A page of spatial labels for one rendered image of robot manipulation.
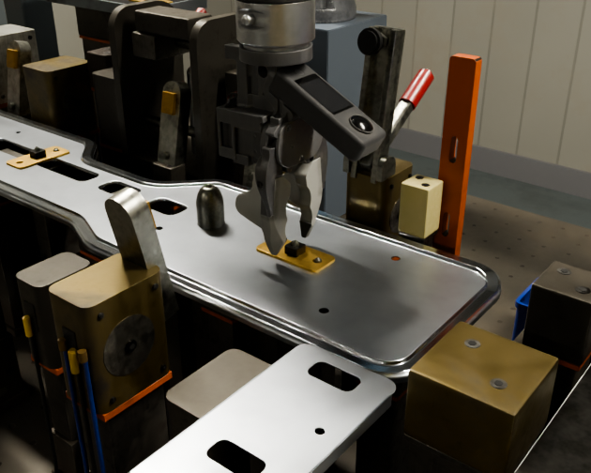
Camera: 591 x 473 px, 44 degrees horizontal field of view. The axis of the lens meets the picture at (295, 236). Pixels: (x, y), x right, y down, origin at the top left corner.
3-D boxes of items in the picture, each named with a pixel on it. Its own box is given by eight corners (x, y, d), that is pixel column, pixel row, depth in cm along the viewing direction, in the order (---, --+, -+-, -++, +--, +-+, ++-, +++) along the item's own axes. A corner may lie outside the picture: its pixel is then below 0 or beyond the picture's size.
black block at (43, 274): (32, 494, 89) (-15, 284, 76) (98, 448, 96) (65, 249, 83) (58, 514, 86) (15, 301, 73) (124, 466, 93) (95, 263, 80)
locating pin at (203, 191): (192, 236, 87) (189, 184, 84) (211, 226, 89) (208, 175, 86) (212, 244, 85) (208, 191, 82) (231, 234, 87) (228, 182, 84)
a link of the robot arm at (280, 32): (330, -5, 69) (276, 7, 64) (330, 45, 71) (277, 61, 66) (269, -11, 74) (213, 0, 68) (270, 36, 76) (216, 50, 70)
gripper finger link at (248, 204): (243, 241, 81) (250, 159, 78) (285, 257, 77) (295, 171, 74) (223, 247, 78) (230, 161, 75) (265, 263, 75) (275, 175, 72)
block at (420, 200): (382, 437, 97) (400, 181, 81) (396, 423, 100) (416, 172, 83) (405, 449, 95) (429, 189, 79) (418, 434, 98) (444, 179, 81)
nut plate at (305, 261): (253, 250, 80) (253, 240, 80) (276, 237, 83) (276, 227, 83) (315, 273, 76) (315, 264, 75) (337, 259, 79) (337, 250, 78)
